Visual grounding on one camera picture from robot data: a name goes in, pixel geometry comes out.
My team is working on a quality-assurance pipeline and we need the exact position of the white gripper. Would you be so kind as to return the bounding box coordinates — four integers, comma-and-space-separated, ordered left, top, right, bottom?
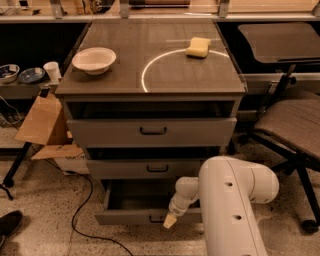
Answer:
163, 177, 199, 229

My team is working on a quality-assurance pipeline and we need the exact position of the grey bottom drawer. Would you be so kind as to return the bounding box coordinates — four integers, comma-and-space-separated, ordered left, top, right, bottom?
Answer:
93, 179, 204, 226

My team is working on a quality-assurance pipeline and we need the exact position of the grey drawer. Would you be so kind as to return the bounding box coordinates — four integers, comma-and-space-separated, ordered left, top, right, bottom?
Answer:
93, 179, 204, 226
65, 101, 236, 148
87, 146, 220, 179

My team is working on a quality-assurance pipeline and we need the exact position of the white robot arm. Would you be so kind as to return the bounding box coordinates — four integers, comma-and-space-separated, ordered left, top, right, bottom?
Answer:
164, 156, 279, 256

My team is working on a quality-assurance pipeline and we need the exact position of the grey middle drawer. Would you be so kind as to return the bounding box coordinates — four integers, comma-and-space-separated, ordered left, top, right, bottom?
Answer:
87, 146, 220, 179

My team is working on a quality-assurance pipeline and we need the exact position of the grey top drawer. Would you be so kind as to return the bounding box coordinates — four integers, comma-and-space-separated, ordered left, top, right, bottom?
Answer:
65, 101, 236, 148

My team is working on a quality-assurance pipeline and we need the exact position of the grey drawer cabinet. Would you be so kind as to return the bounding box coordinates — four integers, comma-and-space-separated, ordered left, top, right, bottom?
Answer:
54, 18, 248, 204

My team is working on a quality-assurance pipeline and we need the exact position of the grey office chair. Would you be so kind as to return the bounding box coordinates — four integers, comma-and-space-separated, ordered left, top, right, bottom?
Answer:
227, 22, 320, 234

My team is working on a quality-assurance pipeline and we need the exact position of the brown cardboard box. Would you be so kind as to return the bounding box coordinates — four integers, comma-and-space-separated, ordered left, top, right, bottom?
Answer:
15, 93, 89, 174

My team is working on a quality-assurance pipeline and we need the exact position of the black shoe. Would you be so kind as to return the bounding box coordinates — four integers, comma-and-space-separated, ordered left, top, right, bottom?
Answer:
0, 210, 23, 248

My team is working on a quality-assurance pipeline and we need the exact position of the black table leg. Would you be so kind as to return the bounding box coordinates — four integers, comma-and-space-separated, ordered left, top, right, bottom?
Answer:
0, 142, 31, 188

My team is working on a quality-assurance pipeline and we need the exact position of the yellow sponge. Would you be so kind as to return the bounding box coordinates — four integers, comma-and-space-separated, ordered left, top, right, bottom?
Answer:
186, 37, 211, 58

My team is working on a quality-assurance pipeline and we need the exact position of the white paper cup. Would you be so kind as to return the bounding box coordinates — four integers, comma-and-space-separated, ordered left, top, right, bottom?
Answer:
43, 61, 62, 83

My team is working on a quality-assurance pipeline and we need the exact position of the low grey side shelf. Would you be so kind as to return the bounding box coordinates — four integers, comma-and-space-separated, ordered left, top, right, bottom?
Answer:
0, 79, 58, 100

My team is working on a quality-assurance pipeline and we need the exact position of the white patterned bowl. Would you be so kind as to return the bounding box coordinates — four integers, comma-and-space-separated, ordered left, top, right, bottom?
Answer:
0, 64, 20, 83

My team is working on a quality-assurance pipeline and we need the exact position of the black floor cable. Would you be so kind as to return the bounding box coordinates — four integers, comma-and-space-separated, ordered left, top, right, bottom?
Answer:
43, 158, 134, 256

